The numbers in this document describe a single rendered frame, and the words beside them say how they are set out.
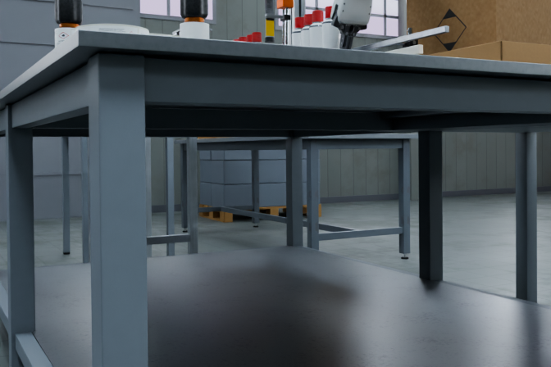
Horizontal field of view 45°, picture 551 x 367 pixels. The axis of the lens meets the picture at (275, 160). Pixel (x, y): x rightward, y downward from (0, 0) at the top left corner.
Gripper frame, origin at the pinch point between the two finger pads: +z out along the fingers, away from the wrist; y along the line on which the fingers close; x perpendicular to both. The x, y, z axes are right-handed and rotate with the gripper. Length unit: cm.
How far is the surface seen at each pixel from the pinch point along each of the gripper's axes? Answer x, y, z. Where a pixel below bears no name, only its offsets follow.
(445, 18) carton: 16.7, -17.4, -11.0
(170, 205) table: -213, -36, 145
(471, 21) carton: 25.1, -18.1, -11.8
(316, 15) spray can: -16.3, 1.0, -4.2
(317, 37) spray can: -13.1, 1.1, 1.3
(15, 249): -12, 80, 62
